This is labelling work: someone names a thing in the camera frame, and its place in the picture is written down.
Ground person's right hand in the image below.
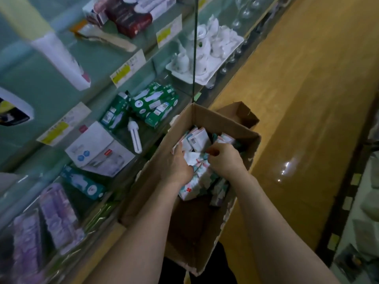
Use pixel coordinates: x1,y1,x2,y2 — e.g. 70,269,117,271
205,142,248,182

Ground person's left hand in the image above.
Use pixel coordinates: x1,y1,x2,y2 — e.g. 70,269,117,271
161,145,195,190

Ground pile of packets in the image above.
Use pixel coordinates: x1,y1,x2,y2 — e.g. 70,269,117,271
173,127,245,206

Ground brown cardboard box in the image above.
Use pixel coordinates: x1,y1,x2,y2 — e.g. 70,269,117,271
120,103,261,276
216,101,259,129

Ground metal store shelving unit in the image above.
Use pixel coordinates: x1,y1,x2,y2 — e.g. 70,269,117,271
317,109,379,284

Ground person's left forearm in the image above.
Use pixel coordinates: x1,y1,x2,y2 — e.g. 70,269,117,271
86,180,184,284

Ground person's right forearm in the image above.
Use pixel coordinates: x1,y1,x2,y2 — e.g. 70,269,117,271
231,171,341,284

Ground white printed box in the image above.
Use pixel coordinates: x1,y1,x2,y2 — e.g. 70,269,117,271
65,121,136,177

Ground slim green white box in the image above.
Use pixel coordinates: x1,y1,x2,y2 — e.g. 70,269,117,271
59,164,107,202

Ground person's black trousers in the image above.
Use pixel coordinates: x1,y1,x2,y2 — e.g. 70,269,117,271
159,242,239,284

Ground red white packaged box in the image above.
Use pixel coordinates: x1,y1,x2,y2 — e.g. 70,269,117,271
83,0,119,26
107,0,176,38

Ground white tube lamp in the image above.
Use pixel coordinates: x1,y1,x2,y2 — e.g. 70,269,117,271
128,120,143,154

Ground green bulb boxes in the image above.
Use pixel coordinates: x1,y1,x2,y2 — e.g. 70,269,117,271
101,81,180,131

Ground white ceramic tea set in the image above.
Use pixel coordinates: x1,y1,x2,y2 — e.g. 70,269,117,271
166,15,245,85

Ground clear wrapped purple items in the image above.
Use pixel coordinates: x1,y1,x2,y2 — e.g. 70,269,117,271
12,183,84,278

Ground black cap white bottle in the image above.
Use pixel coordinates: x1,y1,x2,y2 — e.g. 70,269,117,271
0,87,34,127

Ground wooden handled brush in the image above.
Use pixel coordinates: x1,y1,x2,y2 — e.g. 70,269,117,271
70,21,137,52

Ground cream brush white handle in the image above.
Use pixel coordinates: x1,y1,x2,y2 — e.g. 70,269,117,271
0,0,91,91

